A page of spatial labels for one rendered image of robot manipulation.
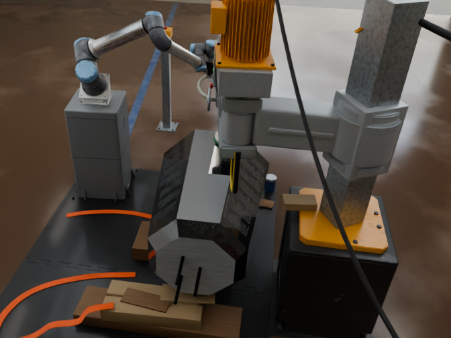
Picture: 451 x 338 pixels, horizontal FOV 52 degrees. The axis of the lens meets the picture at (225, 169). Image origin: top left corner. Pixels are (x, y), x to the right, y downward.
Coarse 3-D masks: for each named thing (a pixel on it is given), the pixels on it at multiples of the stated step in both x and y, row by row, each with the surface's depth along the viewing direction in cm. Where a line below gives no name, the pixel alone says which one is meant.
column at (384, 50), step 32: (384, 0) 197; (416, 0) 198; (384, 32) 201; (416, 32) 205; (352, 64) 224; (384, 64) 209; (352, 96) 229; (384, 96) 220; (352, 192) 252; (352, 224) 268
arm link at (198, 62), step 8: (152, 32) 315; (160, 32) 315; (152, 40) 318; (160, 40) 316; (168, 40) 320; (160, 48) 321; (168, 48) 323; (176, 48) 331; (184, 48) 343; (176, 56) 339; (184, 56) 343; (192, 56) 351; (200, 56) 366; (192, 64) 357; (200, 64) 362
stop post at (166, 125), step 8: (168, 32) 437; (168, 56) 453; (168, 64) 458; (168, 72) 463; (168, 80) 468; (168, 88) 472; (168, 96) 478; (168, 104) 483; (168, 112) 488; (168, 120) 494; (160, 128) 498; (168, 128) 499
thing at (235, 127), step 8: (224, 120) 240; (232, 120) 236; (240, 120) 235; (248, 120) 236; (224, 128) 242; (232, 128) 239; (240, 128) 238; (248, 128) 239; (224, 136) 245; (232, 136) 241; (240, 136) 241; (248, 136) 243; (232, 144) 245; (240, 144) 244
